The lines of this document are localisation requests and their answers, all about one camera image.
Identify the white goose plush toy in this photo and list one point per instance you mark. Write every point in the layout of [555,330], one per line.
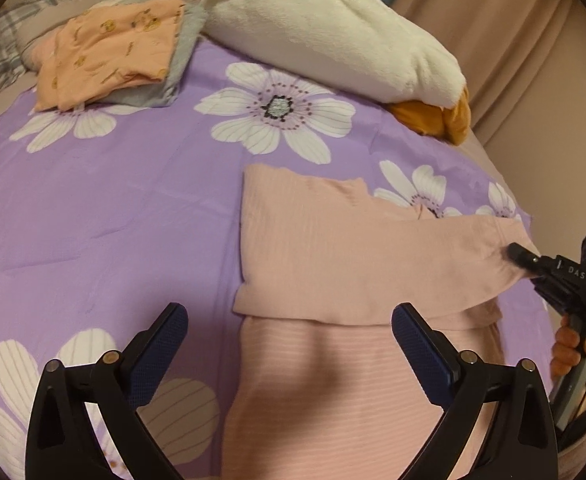
[323,30]

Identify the grey folded garment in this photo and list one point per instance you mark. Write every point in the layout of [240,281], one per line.
[183,55]

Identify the beige curtain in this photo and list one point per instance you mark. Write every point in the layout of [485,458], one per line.
[513,35]

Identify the pink striped pants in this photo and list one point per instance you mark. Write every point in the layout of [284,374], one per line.
[333,260]

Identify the grey plaid pillow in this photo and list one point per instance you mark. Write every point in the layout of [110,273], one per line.
[3,45]

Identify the purple floral blanket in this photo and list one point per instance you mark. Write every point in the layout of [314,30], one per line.
[123,200]

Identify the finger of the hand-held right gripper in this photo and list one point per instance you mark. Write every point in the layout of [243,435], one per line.
[523,257]

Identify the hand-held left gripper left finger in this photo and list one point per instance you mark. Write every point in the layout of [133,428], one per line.
[155,355]

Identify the person's right hand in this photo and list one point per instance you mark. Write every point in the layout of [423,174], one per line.
[568,342]

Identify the orange printed folded garment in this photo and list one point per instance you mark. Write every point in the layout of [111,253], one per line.
[108,50]

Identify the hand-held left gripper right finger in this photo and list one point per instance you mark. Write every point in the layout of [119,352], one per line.
[420,355]

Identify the person's right forearm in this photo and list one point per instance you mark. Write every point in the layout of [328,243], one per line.
[585,425]

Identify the light pink folded garment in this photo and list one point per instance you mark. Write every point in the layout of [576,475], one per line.
[40,52]

